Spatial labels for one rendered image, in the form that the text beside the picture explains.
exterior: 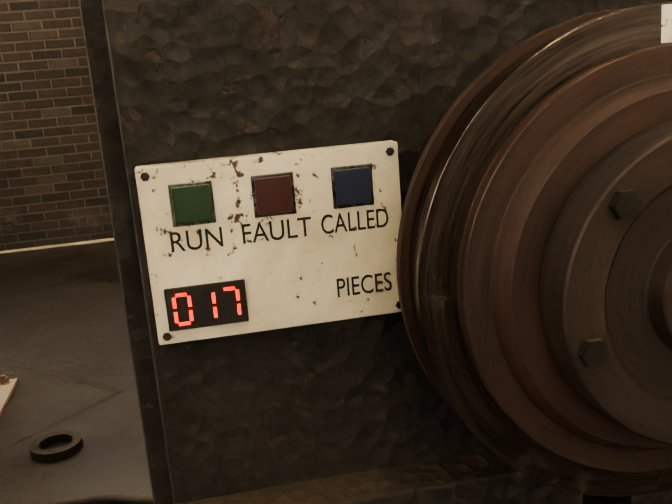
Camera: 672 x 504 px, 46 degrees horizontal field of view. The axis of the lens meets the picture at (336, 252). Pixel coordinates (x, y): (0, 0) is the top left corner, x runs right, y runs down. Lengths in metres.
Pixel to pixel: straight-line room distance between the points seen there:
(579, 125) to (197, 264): 0.38
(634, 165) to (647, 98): 0.08
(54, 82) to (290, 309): 6.06
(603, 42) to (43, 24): 6.26
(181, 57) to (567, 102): 0.36
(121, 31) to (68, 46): 6.00
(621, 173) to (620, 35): 0.14
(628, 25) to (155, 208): 0.46
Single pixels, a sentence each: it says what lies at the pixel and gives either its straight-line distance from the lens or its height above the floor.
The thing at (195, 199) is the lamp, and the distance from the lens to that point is 0.78.
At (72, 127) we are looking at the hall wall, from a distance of 6.81.
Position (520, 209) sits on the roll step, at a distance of 0.68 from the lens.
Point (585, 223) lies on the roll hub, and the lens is 0.65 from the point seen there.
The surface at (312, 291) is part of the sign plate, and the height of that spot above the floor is 1.10.
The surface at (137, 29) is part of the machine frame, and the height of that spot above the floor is 1.37.
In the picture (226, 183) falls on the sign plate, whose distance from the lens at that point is 0.79.
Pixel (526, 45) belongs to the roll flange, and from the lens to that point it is 0.78.
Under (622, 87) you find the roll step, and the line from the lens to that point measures 0.73.
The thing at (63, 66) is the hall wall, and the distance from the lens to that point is 6.80.
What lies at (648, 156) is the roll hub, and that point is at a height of 1.23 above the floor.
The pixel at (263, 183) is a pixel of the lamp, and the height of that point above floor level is 1.21.
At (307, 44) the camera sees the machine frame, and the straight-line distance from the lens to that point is 0.81.
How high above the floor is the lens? 1.33
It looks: 14 degrees down
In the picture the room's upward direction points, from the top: 5 degrees counter-clockwise
